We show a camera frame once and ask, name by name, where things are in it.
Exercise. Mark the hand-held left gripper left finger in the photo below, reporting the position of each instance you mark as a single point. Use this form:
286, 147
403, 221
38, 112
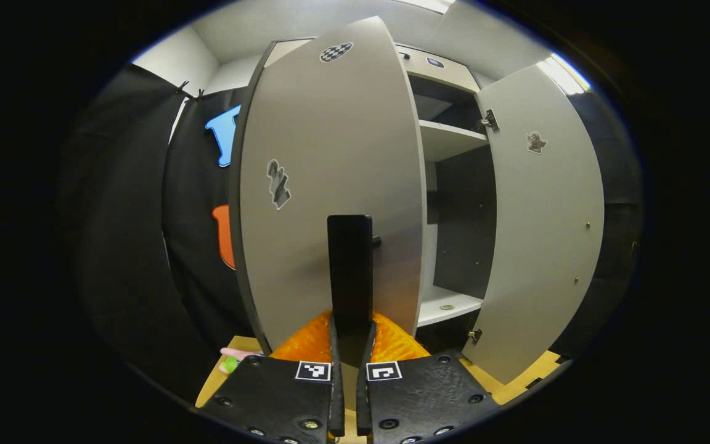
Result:
336, 394

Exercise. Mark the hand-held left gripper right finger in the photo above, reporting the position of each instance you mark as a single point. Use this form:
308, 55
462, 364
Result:
362, 401

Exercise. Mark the grey cabinet door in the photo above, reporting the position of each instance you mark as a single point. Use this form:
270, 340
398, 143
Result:
540, 246
330, 154

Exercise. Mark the white cabinet shelf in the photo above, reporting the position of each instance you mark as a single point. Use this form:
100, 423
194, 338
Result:
447, 139
444, 305

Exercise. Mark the pink and green toy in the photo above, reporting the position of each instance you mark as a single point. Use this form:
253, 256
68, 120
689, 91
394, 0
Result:
238, 361

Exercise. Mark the black backdrop cloth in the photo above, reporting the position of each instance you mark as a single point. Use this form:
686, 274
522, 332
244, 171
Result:
121, 246

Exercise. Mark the narrow ceiling light panel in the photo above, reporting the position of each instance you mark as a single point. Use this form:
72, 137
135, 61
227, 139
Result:
564, 74

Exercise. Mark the wide ceiling light panel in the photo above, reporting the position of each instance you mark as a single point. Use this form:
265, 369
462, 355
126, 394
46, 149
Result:
429, 5

